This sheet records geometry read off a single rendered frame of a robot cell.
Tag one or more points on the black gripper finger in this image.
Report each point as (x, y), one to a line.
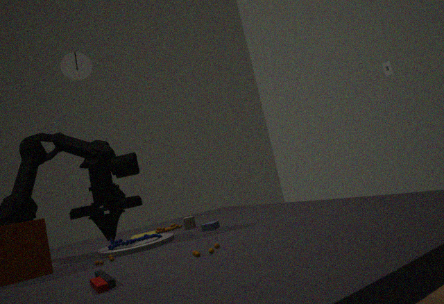
(112, 221)
(101, 222)

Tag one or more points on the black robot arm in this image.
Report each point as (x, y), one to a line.
(100, 159)

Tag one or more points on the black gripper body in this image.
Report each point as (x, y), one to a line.
(103, 194)

